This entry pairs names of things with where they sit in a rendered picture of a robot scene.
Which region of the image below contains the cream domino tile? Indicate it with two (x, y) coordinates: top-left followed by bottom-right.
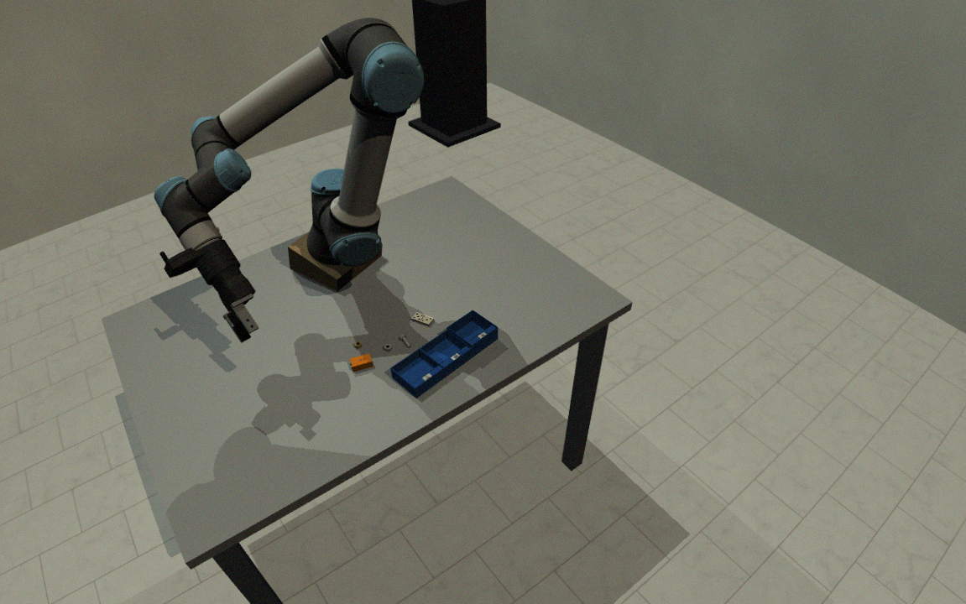
(411, 312), (434, 326)

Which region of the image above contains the blue bin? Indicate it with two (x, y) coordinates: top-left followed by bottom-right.
(390, 310), (498, 398)

